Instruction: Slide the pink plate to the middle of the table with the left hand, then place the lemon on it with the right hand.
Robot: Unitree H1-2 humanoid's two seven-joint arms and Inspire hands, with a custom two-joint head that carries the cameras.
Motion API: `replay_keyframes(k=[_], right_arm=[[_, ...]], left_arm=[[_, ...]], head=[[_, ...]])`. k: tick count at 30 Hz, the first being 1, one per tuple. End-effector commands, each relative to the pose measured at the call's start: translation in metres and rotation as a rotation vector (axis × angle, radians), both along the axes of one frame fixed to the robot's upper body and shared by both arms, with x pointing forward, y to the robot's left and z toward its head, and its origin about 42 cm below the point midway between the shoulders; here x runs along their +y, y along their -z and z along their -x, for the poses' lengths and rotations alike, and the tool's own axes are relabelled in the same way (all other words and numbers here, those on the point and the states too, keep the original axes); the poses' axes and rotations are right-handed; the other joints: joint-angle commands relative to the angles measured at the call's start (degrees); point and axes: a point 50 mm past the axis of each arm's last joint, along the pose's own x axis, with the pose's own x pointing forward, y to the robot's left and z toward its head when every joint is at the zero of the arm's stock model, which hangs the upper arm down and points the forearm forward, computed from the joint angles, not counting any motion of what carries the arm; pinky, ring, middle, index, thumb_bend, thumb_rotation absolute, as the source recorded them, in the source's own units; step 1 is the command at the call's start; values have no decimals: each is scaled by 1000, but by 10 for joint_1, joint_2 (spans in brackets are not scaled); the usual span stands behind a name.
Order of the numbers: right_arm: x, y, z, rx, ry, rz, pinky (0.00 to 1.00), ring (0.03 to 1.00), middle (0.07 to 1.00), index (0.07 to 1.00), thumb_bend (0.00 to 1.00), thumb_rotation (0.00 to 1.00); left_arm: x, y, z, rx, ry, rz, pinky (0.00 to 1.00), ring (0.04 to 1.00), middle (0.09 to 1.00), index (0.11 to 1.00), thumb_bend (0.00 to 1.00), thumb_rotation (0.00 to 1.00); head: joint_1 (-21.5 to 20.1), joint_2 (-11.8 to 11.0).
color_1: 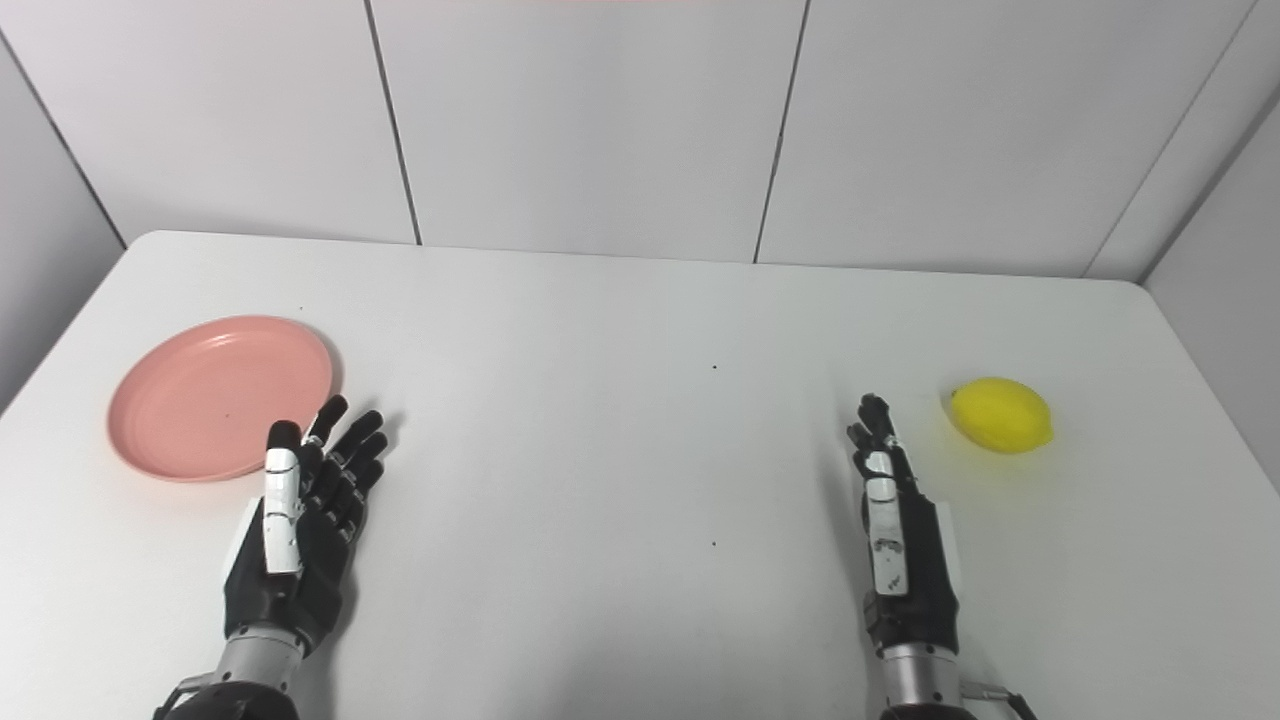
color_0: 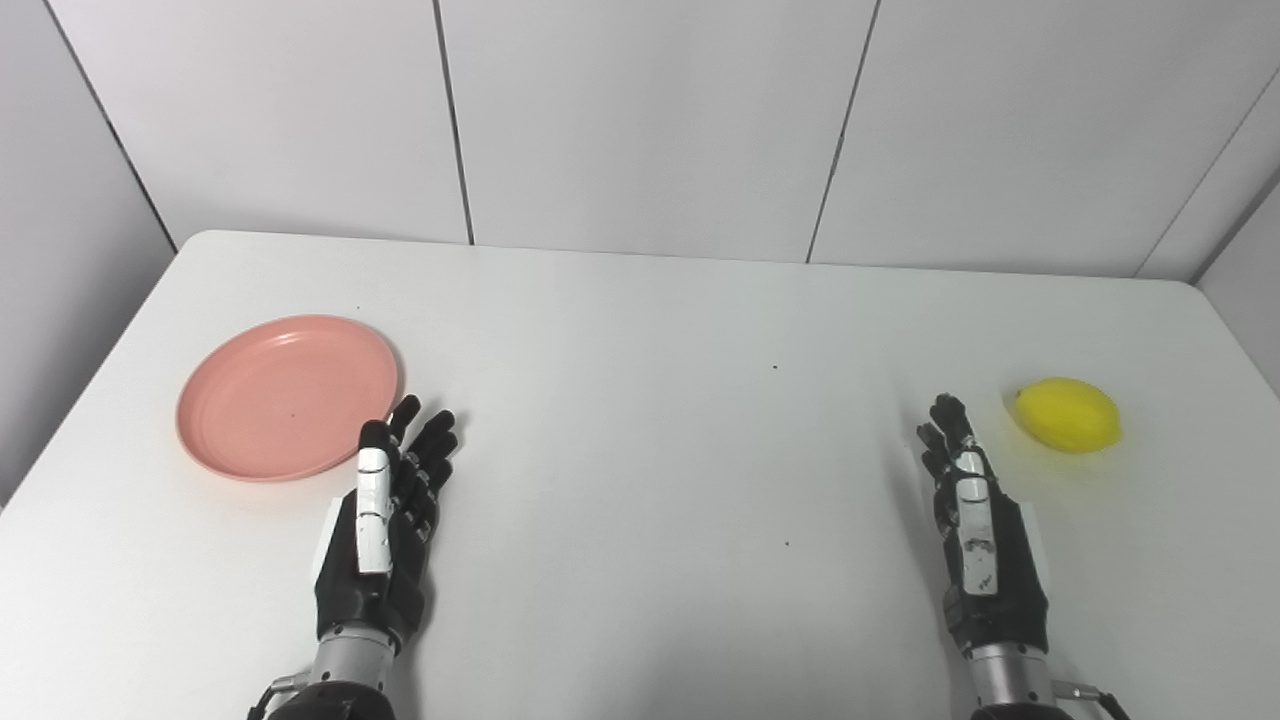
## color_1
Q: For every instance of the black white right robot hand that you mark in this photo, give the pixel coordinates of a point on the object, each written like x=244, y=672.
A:
x=915, y=560

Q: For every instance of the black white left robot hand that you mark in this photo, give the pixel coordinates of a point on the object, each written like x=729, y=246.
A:
x=310, y=560

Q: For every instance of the yellow lemon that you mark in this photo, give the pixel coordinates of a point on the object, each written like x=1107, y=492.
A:
x=1002, y=414

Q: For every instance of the pink round plate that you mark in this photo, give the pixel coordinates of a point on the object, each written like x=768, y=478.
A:
x=215, y=395

